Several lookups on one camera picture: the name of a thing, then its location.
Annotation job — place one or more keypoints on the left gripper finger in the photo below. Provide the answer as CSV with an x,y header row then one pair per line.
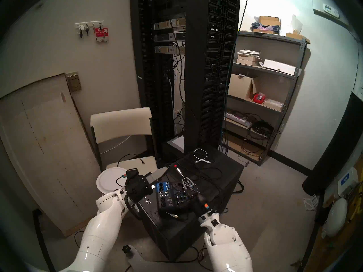
x,y
160,178
147,174

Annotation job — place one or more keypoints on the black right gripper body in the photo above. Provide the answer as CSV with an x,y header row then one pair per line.
x,y
202,207

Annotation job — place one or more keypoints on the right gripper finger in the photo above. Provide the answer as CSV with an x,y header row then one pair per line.
x,y
185,186
192,187

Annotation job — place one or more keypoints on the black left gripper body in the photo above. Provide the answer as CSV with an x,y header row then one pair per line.
x,y
139,189

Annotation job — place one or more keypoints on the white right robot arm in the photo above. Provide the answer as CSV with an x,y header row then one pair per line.
x,y
227,251

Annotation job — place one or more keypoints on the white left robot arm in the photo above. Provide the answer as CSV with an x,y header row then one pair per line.
x,y
96,237

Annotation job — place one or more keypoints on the blue black audio mixer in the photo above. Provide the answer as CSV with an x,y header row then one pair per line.
x,y
167,197

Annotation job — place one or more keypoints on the white round plate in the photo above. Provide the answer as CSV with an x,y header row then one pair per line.
x,y
109,179

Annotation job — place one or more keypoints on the grey flat box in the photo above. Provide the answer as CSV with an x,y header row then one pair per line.
x,y
176,142

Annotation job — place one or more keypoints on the black computer tower case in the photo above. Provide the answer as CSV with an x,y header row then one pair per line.
x,y
170,240

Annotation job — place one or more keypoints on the cream folding chair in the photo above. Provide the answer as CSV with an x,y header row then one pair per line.
x,y
120,122

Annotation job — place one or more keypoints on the black knob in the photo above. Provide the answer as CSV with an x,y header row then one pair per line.
x,y
126,248

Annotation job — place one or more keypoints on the pink white package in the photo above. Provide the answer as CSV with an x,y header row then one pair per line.
x,y
236,118

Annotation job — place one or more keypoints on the large cardboard panel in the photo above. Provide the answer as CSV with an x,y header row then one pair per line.
x,y
45,149

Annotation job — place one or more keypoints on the black server rack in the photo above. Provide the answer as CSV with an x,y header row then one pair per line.
x,y
195,76

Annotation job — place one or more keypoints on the open cardboard box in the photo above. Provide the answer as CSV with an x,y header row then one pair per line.
x,y
238,87

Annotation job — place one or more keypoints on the small red box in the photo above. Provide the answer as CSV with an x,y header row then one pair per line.
x,y
259,98

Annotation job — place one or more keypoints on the flat tan box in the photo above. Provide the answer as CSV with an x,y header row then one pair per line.
x,y
272,104

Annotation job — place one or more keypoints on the white oval device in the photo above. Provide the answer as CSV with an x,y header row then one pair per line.
x,y
336,217

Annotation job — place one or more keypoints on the beige box stack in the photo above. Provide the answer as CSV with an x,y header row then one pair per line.
x,y
247,61

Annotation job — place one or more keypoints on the large black cylinder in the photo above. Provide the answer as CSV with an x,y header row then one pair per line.
x,y
334,149

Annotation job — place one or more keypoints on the white router blue label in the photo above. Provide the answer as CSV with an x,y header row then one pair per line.
x,y
346,181

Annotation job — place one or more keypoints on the white flat box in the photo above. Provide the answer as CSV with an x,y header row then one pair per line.
x,y
278,66

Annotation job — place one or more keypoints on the red key tag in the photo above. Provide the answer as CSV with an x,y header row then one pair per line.
x,y
101,33

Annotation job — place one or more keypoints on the white key hook rack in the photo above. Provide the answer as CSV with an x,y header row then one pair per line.
x,y
85,23

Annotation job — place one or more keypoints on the grey metal shelving unit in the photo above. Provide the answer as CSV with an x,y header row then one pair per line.
x,y
269,37

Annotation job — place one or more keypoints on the colourful package pile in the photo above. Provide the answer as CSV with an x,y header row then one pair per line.
x,y
259,27

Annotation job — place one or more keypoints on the tan cardboard box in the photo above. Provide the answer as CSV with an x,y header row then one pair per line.
x,y
297,37

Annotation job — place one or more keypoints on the brown cardboard box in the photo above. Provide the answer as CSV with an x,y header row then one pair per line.
x,y
268,20

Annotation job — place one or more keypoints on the white plastic bag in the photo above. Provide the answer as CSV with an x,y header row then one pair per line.
x,y
292,24

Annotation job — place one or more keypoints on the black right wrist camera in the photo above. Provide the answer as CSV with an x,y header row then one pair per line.
x,y
203,199

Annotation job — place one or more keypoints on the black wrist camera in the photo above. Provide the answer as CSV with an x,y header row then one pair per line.
x,y
132,172
203,199

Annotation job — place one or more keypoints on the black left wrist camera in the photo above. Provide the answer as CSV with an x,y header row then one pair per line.
x,y
132,172

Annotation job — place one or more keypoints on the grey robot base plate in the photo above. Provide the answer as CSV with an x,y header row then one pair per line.
x,y
153,267

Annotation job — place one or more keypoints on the beige wall control plate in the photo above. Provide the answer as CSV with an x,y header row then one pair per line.
x,y
73,83

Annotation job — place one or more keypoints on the grey rack-mounted switch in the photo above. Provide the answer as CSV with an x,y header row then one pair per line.
x,y
168,24
167,50

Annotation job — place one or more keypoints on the white wall keypad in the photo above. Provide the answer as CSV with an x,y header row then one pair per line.
x,y
331,10

